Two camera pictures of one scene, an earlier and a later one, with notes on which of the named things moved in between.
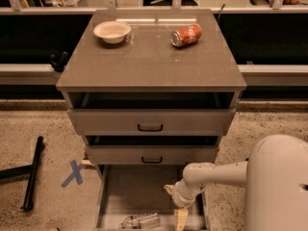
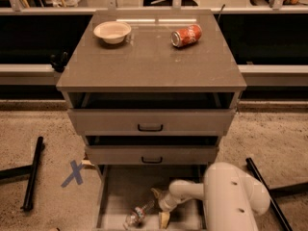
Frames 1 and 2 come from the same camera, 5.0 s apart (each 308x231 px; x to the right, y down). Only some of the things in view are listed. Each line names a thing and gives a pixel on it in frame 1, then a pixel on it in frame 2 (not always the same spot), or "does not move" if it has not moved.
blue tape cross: [75, 173] does not move
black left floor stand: [21, 170] does not move
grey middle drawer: [151, 149] does not move
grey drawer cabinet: [151, 87] does not move
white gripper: [180, 195] -> [164, 203]
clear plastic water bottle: [147, 220] -> [136, 217]
